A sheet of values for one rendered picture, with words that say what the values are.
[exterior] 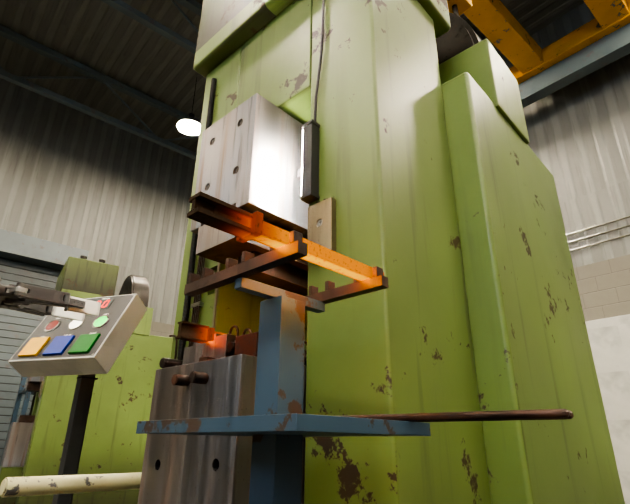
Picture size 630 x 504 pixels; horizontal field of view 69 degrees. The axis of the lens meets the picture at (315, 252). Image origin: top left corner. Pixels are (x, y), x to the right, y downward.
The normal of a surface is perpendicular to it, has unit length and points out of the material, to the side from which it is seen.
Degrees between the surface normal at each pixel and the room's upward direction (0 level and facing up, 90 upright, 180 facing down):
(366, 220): 90
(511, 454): 90
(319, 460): 90
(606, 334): 90
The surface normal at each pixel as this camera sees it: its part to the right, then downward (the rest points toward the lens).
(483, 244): -0.68, -0.29
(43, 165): 0.66, -0.29
